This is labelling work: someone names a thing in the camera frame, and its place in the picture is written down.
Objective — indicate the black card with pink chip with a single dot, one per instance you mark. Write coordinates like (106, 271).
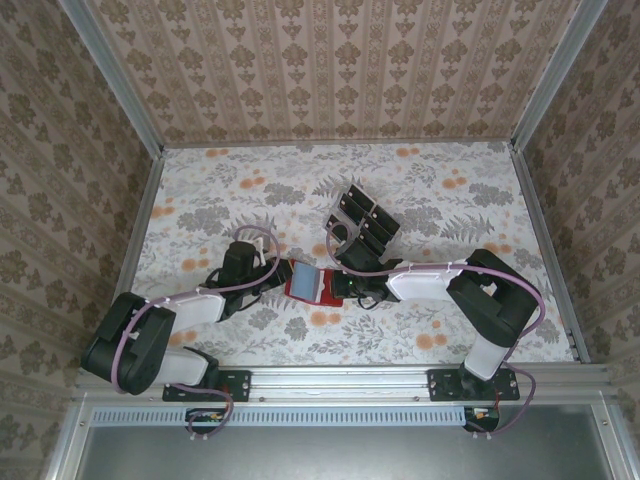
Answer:
(378, 230)
(361, 195)
(336, 222)
(372, 241)
(352, 207)
(387, 217)

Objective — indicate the black slotted holder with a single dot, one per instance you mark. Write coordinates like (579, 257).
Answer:
(339, 206)

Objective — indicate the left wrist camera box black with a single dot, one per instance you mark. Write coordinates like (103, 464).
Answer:
(241, 259)

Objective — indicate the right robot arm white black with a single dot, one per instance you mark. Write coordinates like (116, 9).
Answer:
(425, 285)

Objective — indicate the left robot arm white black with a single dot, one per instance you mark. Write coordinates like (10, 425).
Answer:
(200, 307)

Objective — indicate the small electronics board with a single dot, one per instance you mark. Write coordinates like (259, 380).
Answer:
(206, 416)
(482, 416)

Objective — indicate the grey metal sheet panel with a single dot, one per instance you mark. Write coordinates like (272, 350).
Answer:
(325, 455)

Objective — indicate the aluminium frame corner post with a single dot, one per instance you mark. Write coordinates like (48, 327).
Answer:
(556, 75)
(118, 75)

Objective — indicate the light blue credit card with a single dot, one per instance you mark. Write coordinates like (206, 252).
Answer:
(306, 278)

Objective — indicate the aluminium front mounting rail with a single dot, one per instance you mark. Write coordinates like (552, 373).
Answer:
(340, 382)

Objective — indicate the floral patterned table cover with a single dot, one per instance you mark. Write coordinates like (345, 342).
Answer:
(350, 345)

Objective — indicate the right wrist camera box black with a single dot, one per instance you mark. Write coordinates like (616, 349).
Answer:
(367, 256)

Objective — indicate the aluminium table side rail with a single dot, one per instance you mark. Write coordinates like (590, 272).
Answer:
(143, 210)
(548, 250)

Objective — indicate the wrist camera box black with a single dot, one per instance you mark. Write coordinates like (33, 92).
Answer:
(241, 259)
(367, 256)

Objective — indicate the red card holder wallet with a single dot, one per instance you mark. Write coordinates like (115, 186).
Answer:
(330, 299)

